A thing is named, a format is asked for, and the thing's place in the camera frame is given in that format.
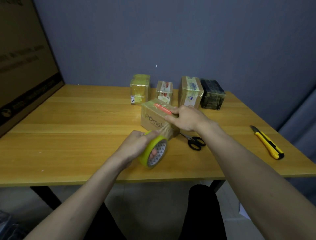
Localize person's right hand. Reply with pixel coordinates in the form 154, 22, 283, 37
164, 105, 221, 133

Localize person's left hand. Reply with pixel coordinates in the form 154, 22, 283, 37
111, 130, 161, 169

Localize yellow tape roll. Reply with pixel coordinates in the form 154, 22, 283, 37
137, 122, 176, 169

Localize black handled scissors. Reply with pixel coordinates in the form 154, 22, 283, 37
179, 132, 207, 151

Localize brown box with white label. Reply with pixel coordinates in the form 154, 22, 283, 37
178, 75, 205, 110

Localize black cardboard box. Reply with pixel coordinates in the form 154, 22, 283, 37
199, 78, 226, 110

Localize small carton red label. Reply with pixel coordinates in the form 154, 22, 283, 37
155, 80, 174, 105

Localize small carton yellow tape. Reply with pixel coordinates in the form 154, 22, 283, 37
129, 74, 151, 106

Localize person's left forearm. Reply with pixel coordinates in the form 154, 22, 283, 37
23, 157, 126, 240

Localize person's right forearm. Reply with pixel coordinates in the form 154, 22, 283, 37
201, 123, 316, 240

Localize person's black trousers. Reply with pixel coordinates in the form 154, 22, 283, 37
83, 184, 227, 240

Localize black table leg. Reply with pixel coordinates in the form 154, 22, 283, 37
209, 180, 227, 193
30, 186, 62, 211

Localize yellow utility knife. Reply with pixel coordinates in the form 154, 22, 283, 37
250, 125, 285, 161

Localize grey pleated curtain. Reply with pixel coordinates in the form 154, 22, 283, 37
277, 86, 316, 206

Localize large flat brown carton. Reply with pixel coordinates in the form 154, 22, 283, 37
0, 0, 65, 138

